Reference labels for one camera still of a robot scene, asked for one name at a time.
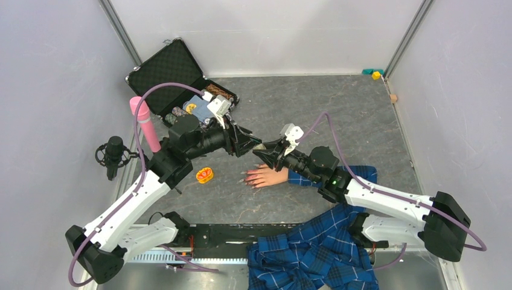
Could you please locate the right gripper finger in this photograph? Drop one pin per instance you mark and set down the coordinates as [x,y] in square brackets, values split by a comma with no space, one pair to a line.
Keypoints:
[268,156]
[275,145]

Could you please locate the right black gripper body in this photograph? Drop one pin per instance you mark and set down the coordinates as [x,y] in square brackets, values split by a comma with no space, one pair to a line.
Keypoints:
[279,153]

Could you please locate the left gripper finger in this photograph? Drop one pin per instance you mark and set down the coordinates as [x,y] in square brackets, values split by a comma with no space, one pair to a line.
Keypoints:
[244,148]
[245,136]

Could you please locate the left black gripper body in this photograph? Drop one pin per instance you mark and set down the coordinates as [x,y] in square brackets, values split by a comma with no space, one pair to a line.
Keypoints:
[230,144]

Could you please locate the nail polish bottle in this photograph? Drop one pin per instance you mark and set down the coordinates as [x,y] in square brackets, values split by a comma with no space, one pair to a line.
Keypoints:
[259,147]

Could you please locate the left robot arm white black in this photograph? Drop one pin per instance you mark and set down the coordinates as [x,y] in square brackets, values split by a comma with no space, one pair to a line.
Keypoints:
[102,247]

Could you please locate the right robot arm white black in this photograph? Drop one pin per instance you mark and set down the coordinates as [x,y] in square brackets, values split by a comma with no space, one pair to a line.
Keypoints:
[436,223]

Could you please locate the mannequin hand with painted nails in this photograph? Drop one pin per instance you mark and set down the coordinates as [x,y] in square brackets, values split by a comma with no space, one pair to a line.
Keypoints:
[264,176]

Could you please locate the orange yellow round toy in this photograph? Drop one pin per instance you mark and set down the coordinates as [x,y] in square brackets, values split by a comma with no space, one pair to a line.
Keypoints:
[204,175]

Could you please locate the black tripod stand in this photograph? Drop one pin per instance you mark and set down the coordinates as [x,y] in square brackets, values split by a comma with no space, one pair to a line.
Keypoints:
[145,160]

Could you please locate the pink microphone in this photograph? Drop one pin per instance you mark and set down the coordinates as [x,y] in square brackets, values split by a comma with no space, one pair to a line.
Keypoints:
[144,120]

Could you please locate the open black poker chip case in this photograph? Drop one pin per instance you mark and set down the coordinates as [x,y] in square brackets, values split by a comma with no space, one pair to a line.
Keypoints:
[175,63]

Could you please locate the blue plaid shirt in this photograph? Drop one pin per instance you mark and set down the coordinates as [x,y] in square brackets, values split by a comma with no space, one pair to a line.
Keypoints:
[317,253]

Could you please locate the teal block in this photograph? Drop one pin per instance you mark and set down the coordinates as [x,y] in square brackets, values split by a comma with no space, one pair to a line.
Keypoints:
[372,71]

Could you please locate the yellow cube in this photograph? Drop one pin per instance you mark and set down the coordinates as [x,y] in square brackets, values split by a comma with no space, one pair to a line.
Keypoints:
[376,75]

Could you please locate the small tan block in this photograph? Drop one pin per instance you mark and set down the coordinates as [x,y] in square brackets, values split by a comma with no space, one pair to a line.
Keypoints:
[393,98]

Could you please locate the black studio microphone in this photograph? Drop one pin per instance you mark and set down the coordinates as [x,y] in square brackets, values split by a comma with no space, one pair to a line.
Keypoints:
[113,155]

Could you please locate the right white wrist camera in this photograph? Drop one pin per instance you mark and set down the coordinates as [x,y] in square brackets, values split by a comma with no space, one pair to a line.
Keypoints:
[291,134]

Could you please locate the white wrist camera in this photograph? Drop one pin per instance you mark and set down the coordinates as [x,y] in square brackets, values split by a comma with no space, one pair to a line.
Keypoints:
[219,106]
[291,134]

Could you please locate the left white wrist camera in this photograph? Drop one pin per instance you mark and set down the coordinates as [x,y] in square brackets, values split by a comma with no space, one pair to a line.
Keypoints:
[219,106]

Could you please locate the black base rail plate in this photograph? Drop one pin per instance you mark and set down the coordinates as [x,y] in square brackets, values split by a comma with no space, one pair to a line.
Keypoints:
[224,241]

